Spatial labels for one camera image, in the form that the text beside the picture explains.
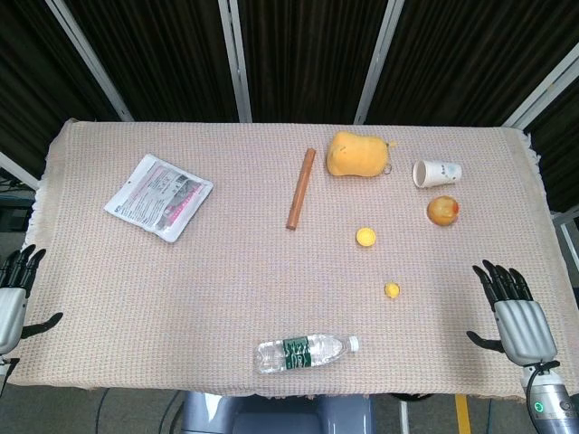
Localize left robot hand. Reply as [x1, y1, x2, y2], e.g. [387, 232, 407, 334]
[0, 243, 63, 358]

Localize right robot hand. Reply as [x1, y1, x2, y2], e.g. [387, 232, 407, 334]
[465, 259, 558, 366]

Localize yellow plush toy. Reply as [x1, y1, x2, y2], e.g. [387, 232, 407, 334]
[325, 130, 400, 177]

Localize orange translucent ball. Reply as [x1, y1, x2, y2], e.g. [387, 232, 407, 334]
[426, 194, 461, 227]

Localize dark pleated curtain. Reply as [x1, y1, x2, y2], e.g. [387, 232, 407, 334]
[524, 85, 579, 213]
[237, 0, 390, 123]
[0, 0, 123, 182]
[67, 0, 241, 122]
[365, 0, 579, 127]

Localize white paper cup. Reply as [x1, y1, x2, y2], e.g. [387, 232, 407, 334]
[412, 159, 463, 189]

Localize white printed plastic pouch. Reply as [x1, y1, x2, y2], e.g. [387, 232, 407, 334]
[103, 153, 214, 244]

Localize beige woven tablecloth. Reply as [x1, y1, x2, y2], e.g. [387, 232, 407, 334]
[17, 118, 574, 401]

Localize clear water bottle green label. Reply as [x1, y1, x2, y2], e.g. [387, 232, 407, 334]
[253, 333, 361, 375]

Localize brown wooden stick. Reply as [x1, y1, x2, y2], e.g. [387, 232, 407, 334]
[285, 147, 318, 231]

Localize grey robot torso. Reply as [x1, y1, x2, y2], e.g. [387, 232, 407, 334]
[180, 391, 376, 434]

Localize white metal rack frame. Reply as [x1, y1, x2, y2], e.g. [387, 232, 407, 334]
[551, 210, 579, 290]

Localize black floor cable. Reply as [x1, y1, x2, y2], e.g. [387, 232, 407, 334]
[160, 392, 182, 434]
[95, 387, 110, 434]

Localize white frame post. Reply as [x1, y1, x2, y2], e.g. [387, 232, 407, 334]
[44, 0, 135, 122]
[218, 0, 253, 123]
[0, 151, 42, 191]
[353, 0, 406, 124]
[501, 42, 579, 130]

